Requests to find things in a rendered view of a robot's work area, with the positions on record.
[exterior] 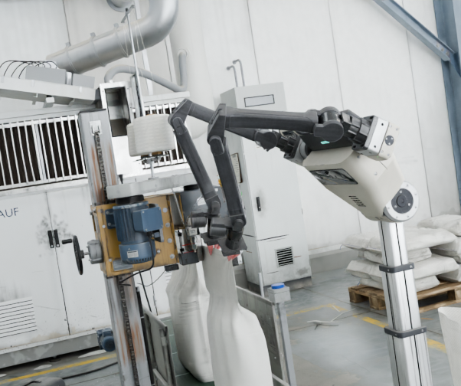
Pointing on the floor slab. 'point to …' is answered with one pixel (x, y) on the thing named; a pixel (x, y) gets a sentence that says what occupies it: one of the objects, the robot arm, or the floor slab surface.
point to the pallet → (360, 293)
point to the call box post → (286, 344)
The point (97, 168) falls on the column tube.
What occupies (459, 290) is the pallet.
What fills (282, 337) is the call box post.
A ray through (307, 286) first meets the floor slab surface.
